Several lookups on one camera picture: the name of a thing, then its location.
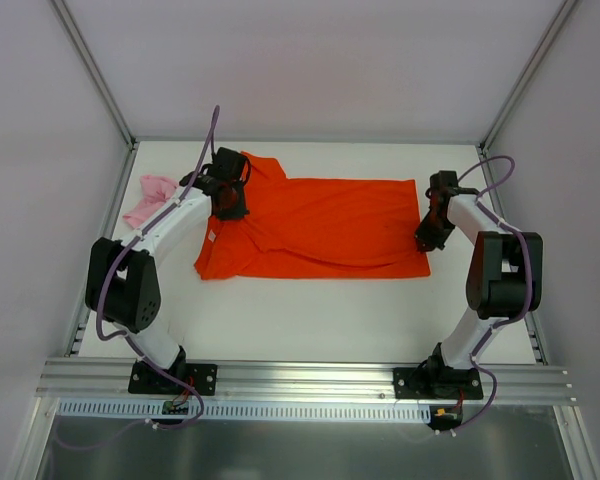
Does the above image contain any orange t shirt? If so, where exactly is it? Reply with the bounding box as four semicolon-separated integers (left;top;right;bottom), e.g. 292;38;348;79
194;155;431;281

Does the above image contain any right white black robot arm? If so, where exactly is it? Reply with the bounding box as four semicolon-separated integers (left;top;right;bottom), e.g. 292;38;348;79
405;170;543;398

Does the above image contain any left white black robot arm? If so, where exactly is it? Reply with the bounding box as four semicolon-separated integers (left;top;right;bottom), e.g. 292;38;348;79
85;147;251;396

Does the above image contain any pink t shirt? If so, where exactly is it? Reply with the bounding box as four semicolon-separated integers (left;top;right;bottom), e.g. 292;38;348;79
123;175;178;229

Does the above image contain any left aluminium frame post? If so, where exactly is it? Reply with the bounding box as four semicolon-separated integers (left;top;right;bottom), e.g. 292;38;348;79
48;0;136;150

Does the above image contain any aluminium frame post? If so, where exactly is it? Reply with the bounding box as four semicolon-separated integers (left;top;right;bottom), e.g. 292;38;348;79
478;0;581;151
48;0;136;150

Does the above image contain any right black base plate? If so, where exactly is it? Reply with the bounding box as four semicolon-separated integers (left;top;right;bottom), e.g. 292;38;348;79
392;367;484;400

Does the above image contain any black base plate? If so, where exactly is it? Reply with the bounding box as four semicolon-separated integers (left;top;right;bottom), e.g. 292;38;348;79
127;362;218;396
392;367;484;400

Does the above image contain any right aluminium frame post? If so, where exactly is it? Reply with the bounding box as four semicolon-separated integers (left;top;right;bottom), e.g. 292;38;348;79
478;0;581;151

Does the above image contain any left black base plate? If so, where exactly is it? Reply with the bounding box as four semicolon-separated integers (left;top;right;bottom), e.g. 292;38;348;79
127;362;218;396

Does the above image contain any aluminium mounting rail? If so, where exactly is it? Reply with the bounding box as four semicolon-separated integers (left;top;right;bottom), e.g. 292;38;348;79
35;357;578;406

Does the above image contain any white slotted cable duct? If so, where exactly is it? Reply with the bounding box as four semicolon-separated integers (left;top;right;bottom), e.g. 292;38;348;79
56;398;431;424

